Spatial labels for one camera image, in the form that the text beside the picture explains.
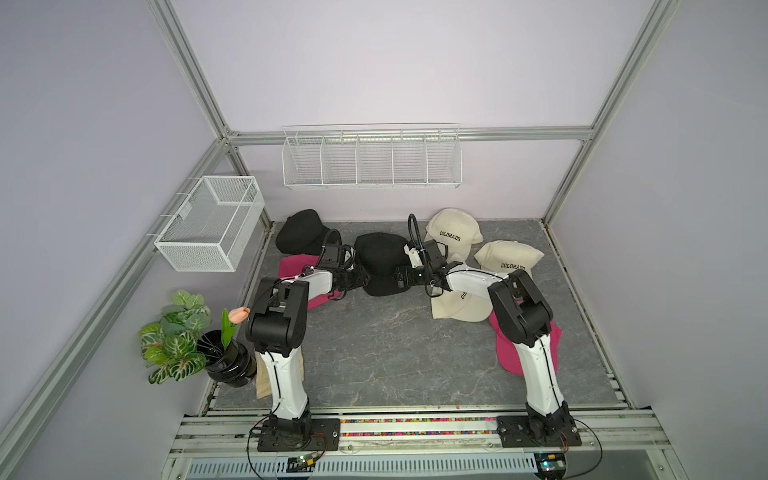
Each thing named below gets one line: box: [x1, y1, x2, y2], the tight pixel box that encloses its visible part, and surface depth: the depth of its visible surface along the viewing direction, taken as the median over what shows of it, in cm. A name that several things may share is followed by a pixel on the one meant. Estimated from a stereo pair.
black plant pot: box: [197, 330, 257, 388], surface depth 76 cm
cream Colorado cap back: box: [424, 208, 484, 264], surface depth 113 cm
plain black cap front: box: [353, 232, 412, 297], surface depth 101 cm
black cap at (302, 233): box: [275, 209, 331, 255], surface depth 115 cm
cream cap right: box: [474, 240, 545, 277], surface depth 104 cm
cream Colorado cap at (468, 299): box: [431, 276, 493, 322], surface depth 95 cm
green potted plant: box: [140, 290, 213, 385], surface depth 64 cm
